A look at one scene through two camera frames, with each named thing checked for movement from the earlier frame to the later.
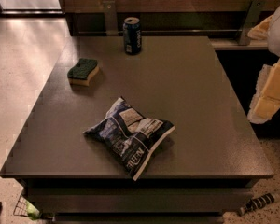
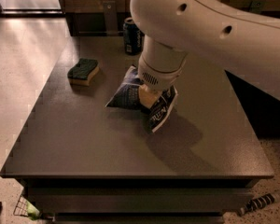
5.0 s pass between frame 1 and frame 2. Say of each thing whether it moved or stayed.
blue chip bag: moved
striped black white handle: stayed
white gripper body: moved
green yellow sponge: stayed
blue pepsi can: stayed
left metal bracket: stayed
